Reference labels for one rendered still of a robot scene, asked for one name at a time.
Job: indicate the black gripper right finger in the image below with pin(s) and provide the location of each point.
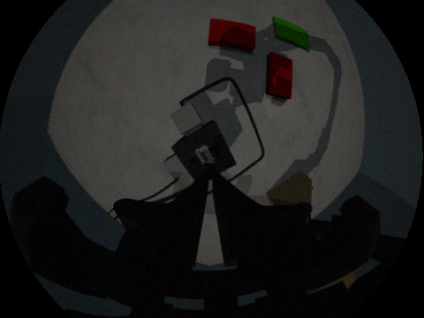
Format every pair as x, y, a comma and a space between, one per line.
240, 219

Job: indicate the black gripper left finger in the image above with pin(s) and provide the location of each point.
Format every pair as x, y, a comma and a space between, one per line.
181, 218

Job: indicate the green flat block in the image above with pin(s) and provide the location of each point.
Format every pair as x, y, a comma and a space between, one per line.
291, 33

